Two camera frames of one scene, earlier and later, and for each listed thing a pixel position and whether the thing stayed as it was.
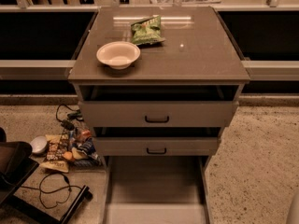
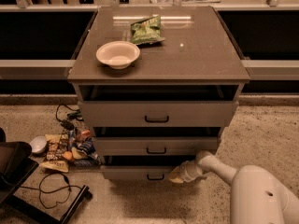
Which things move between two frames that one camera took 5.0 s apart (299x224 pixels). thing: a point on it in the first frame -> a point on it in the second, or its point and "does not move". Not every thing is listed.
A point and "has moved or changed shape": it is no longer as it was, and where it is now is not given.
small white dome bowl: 38,145 does not move
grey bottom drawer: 156,189 has moved or changed shape
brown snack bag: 59,145 does not move
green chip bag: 148,32 does not move
